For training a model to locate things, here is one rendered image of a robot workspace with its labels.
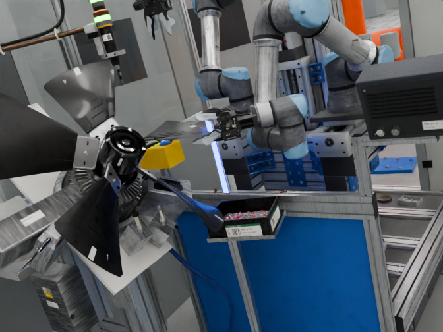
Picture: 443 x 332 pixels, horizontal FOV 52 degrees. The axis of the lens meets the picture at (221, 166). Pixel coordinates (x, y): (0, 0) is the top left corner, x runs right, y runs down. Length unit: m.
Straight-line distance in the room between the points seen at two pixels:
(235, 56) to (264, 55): 4.25
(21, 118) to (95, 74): 0.32
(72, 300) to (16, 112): 0.65
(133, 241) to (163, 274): 1.18
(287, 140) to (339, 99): 0.47
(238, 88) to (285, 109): 0.70
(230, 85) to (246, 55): 3.82
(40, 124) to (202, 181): 1.61
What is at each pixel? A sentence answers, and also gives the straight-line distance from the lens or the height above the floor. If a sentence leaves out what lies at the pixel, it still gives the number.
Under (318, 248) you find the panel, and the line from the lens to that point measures 1.65.
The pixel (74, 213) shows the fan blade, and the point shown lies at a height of 1.14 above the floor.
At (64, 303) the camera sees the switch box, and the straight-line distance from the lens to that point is 1.58.
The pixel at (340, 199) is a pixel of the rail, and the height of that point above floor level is 0.85.
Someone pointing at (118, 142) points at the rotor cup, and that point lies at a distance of 1.27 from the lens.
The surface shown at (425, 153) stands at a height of 0.47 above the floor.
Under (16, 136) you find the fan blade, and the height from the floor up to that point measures 1.32.
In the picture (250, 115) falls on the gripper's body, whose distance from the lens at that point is 1.35.
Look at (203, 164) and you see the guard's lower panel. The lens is 2.74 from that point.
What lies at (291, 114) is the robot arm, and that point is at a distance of 1.37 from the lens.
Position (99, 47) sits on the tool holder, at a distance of 1.35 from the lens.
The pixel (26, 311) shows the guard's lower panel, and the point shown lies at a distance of 2.05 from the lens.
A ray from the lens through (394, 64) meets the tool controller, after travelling 1.35.
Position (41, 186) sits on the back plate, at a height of 1.14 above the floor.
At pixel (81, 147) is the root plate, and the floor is 1.24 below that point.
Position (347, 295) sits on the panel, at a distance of 1.73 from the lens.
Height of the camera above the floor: 1.46
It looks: 17 degrees down
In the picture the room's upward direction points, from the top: 14 degrees counter-clockwise
